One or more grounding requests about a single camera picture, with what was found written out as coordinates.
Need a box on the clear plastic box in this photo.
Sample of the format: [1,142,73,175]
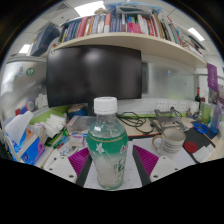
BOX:
[66,115,96,136]

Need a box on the purple translucent water bottle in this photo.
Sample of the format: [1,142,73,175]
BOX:
[209,101,224,135]

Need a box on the blue round tin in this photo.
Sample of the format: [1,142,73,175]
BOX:
[67,104,88,120]

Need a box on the cream ceramic mug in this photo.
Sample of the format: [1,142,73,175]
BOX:
[151,127,187,157]

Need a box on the coiled blue cable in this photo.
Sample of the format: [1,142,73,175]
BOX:
[192,121,210,135]

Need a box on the grey metal laptop stand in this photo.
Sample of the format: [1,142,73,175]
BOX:
[149,107,190,134]

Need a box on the white wall socket row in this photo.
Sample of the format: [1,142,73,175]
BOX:
[154,99,189,113]

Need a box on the green-labelled clear drink bottle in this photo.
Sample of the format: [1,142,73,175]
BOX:
[85,96,130,191]

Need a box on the black computer monitor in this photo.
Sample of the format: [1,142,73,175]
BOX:
[45,44,143,108]

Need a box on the black desk mat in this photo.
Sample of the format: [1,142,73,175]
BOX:
[181,128,218,158]

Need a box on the stack of white napkins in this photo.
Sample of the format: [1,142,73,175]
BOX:
[39,113,68,138]

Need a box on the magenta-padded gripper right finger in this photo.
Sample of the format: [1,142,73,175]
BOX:
[131,144,181,187]

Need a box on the blue and orange tissue box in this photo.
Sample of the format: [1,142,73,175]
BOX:
[3,110,46,166]

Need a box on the black cable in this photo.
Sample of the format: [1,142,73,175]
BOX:
[115,111,156,135]

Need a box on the shelf unit with books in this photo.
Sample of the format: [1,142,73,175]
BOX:
[30,3,209,69]

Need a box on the purple hanging banner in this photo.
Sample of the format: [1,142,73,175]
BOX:
[206,62,219,93]

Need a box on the flat round red coaster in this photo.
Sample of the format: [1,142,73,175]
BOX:
[183,141,199,154]

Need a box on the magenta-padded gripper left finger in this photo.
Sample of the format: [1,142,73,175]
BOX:
[44,147,94,188]

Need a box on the dark wine bottle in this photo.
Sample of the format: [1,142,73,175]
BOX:
[194,87,202,109]

